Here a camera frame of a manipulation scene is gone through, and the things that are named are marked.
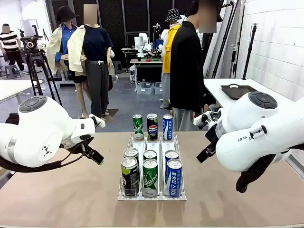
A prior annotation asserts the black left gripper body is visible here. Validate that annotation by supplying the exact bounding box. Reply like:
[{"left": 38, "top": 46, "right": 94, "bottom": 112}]
[{"left": 67, "top": 140, "right": 95, "bottom": 156}]

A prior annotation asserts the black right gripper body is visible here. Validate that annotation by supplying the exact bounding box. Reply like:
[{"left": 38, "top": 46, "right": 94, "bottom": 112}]
[{"left": 204, "top": 123, "right": 223, "bottom": 152}]

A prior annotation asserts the black Pepsi can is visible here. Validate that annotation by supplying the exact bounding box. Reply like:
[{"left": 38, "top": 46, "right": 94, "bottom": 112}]
[
  {"left": 146, "top": 113, "right": 159, "bottom": 141},
  {"left": 123, "top": 147, "right": 140, "bottom": 167},
  {"left": 121, "top": 157, "right": 140, "bottom": 198}
]

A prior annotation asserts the blue Pocari Sweat can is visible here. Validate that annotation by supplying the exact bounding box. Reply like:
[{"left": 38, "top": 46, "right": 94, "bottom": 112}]
[
  {"left": 166, "top": 158, "right": 183, "bottom": 198},
  {"left": 164, "top": 150, "right": 180, "bottom": 183},
  {"left": 162, "top": 114, "right": 174, "bottom": 141}
]

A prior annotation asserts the dark brown serving tray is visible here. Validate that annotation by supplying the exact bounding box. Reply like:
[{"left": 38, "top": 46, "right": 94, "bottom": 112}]
[{"left": 220, "top": 83, "right": 259, "bottom": 101}]

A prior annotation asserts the person seated on floor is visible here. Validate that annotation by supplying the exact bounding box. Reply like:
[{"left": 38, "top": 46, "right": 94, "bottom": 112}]
[{"left": 203, "top": 93, "right": 223, "bottom": 114}]

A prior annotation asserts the person in black cardigan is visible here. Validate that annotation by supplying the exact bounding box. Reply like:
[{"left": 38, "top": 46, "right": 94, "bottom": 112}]
[{"left": 169, "top": 0, "right": 218, "bottom": 132}]

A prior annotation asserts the person in striped shirt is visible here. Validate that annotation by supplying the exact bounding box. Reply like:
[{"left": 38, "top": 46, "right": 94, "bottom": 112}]
[{"left": 0, "top": 23, "right": 26, "bottom": 73}]

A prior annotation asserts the clear acrylic can rack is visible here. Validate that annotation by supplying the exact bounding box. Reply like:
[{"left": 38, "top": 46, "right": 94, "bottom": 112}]
[{"left": 117, "top": 132, "right": 188, "bottom": 201}]

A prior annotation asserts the large white table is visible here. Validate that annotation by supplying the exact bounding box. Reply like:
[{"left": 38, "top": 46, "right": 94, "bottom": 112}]
[{"left": 203, "top": 78, "right": 296, "bottom": 112}]

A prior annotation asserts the green Chilsung cider can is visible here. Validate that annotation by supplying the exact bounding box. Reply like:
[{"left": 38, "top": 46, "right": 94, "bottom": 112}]
[
  {"left": 142, "top": 150, "right": 158, "bottom": 162},
  {"left": 132, "top": 114, "right": 145, "bottom": 141},
  {"left": 142, "top": 158, "right": 159, "bottom": 198}
]

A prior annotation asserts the black backpack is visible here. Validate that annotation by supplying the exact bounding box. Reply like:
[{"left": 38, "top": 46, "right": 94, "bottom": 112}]
[{"left": 4, "top": 113, "right": 20, "bottom": 124}]

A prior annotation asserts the dark plastic stool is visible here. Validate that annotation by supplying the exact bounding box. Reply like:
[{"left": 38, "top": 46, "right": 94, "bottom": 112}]
[{"left": 112, "top": 60, "right": 124, "bottom": 75}]

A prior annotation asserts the black stand with clamp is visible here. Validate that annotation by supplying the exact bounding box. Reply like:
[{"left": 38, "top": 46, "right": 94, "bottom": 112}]
[{"left": 229, "top": 0, "right": 246, "bottom": 79}]

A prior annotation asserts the small white table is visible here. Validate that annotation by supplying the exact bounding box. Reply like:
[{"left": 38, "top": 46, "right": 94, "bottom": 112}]
[{"left": 0, "top": 79, "right": 44, "bottom": 105}]

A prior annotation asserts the black light stand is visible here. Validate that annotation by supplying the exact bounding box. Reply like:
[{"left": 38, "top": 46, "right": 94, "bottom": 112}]
[{"left": 241, "top": 23, "right": 259, "bottom": 80}]

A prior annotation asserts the background work table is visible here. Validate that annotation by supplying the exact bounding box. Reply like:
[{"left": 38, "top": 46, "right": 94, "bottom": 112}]
[{"left": 129, "top": 58, "right": 165, "bottom": 93}]

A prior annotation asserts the mannequin in yellow hoodie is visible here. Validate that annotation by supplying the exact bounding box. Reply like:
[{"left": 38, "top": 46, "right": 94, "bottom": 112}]
[{"left": 161, "top": 8, "right": 183, "bottom": 110}]

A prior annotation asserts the mannequin with cream jacket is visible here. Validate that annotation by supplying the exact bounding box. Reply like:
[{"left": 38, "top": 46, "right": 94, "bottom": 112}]
[{"left": 67, "top": 3, "right": 116, "bottom": 122}]

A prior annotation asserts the grey plastic stool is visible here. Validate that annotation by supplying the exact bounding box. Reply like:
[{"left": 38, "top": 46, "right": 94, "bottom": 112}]
[{"left": 4, "top": 64, "right": 22, "bottom": 79}]

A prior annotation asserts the mannequin with black bucket hat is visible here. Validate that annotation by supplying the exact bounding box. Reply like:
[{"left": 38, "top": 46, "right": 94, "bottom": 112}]
[{"left": 46, "top": 5, "right": 92, "bottom": 119}]

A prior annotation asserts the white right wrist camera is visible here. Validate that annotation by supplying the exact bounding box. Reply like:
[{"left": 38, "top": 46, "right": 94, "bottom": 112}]
[{"left": 193, "top": 108, "right": 224, "bottom": 130}]

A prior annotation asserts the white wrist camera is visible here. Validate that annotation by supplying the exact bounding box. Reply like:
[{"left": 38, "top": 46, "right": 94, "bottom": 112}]
[
  {"left": 193, "top": 108, "right": 224, "bottom": 130},
  {"left": 88, "top": 114, "right": 106, "bottom": 129}
]

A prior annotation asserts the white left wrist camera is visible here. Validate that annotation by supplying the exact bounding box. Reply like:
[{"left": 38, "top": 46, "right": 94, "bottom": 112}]
[{"left": 88, "top": 114, "right": 106, "bottom": 129}]

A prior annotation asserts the dark mannequin base plate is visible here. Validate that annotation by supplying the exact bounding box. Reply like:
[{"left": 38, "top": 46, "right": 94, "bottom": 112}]
[{"left": 102, "top": 108, "right": 119, "bottom": 119}]

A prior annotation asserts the black arm cable sleeve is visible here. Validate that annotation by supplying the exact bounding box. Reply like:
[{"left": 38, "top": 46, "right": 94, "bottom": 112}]
[
  {"left": 236, "top": 148, "right": 292, "bottom": 193},
  {"left": 0, "top": 142, "right": 86, "bottom": 173}
]

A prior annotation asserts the black camera tripod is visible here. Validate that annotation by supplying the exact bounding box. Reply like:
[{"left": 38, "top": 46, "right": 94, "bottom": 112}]
[{"left": 19, "top": 25, "right": 64, "bottom": 107}]

